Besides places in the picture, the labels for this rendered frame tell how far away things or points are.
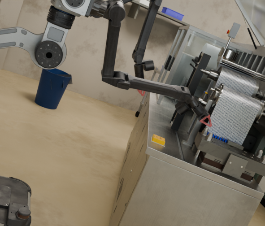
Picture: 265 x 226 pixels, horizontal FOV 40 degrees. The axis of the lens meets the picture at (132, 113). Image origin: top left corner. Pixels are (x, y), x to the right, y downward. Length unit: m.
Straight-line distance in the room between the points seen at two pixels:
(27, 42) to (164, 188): 1.06
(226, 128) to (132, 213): 0.71
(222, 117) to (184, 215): 0.59
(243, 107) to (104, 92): 4.51
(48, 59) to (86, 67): 4.34
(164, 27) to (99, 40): 1.16
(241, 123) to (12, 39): 1.34
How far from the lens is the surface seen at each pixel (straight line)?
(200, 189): 2.00
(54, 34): 1.99
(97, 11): 1.73
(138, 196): 2.00
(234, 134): 2.20
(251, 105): 2.19
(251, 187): 2.07
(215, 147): 1.99
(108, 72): 1.89
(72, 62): 6.26
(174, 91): 2.01
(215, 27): 6.88
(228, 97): 2.14
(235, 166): 2.02
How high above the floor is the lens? 1.45
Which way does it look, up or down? 13 degrees down
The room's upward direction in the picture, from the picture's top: 22 degrees clockwise
